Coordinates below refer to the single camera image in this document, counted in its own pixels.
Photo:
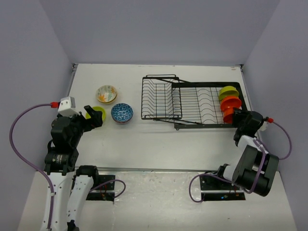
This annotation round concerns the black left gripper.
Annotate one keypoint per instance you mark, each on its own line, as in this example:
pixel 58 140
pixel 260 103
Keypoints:
pixel 96 120

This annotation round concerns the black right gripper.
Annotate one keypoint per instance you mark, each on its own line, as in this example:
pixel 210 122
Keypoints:
pixel 238 114

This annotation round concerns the lime green bowl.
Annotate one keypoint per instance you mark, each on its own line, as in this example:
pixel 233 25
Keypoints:
pixel 97 108
pixel 227 91

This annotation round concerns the orange bowl front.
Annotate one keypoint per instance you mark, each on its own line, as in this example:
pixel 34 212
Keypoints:
pixel 228 115

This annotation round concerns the orange bowl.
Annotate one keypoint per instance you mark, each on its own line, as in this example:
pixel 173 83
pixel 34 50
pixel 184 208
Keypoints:
pixel 228 115
pixel 230 102

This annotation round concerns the white floral leaf bowl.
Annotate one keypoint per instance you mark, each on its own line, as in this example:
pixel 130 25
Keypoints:
pixel 106 94

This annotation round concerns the blue white patterned bowl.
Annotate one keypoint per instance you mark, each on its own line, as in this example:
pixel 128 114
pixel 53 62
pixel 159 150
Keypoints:
pixel 122 112

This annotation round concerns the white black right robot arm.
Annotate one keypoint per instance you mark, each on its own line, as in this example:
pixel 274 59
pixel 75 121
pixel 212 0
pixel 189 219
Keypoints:
pixel 255 167

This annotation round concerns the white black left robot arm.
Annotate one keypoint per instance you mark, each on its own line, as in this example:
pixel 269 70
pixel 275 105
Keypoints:
pixel 68 187

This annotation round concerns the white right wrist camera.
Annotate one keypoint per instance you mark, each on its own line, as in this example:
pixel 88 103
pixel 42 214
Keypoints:
pixel 265 124

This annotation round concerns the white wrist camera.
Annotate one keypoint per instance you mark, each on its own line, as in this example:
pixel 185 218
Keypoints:
pixel 265 124
pixel 67 107

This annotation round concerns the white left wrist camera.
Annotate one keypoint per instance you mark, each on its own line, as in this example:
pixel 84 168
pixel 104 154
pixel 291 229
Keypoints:
pixel 67 107

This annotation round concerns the black wire dish rack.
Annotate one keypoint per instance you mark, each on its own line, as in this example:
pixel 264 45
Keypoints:
pixel 186 105

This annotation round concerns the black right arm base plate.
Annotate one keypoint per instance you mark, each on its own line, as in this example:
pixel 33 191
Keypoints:
pixel 213 189

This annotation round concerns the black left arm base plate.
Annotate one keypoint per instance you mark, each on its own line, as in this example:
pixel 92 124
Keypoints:
pixel 104 193

